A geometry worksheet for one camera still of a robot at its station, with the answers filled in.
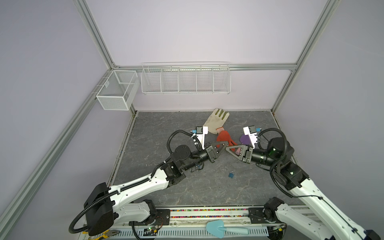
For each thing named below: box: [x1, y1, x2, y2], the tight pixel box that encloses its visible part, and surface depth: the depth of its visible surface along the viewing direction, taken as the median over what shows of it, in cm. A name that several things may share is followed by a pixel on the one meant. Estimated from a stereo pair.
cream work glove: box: [202, 108, 230, 135], surface depth 118 cm
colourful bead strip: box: [170, 208, 249, 219], surface depth 77 cm
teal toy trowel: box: [206, 220, 249, 239], surface depth 72 cm
